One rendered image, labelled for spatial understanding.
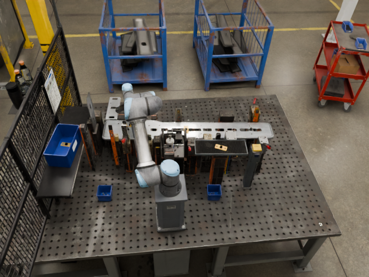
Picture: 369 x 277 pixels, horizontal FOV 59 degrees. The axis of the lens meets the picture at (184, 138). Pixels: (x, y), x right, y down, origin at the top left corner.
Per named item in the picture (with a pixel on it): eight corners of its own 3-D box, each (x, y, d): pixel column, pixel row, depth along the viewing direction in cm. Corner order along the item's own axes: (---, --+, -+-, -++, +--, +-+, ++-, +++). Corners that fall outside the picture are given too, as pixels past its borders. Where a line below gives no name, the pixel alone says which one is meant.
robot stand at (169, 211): (185, 230, 238) (187, 199, 208) (157, 232, 236) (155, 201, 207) (182, 205, 252) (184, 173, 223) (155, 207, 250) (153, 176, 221)
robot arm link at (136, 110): (163, 184, 196) (146, 95, 195) (139, 190, 193) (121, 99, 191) (161, 182, 207) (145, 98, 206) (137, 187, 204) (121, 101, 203)
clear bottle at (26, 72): (36, 83, 233) (27, 59, 218) (33, 89, 228) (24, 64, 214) (27, 83, 232) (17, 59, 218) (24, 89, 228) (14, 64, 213)
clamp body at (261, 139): (259, 163, 283) (268, 134, 257) (261, 173, 275) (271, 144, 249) (248, 163, 282) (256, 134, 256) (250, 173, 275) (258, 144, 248)
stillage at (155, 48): (114, 46, 534) (105, -13, 465) (163, 45, 541) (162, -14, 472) (109, 93, 452) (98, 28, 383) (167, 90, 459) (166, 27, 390)
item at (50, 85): (61, 98, 266) (51, 66, 244) (55, 117, 250) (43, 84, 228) (59, 98, 266) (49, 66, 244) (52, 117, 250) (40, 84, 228)
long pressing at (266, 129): (269, 120, 278) (269, 119, 277) (274, 139, 262) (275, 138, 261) (105, 120, 272) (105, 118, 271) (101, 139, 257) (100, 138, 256)
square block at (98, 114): (107, 139, 297) (101, 109, 270) (106, 146, 291) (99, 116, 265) (98, 139, 296) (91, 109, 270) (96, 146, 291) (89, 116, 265)
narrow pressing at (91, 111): (96, 123, 268) (89, 90, 243) (94, 133, 260) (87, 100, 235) (96, 123, 268) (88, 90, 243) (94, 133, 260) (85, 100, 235)
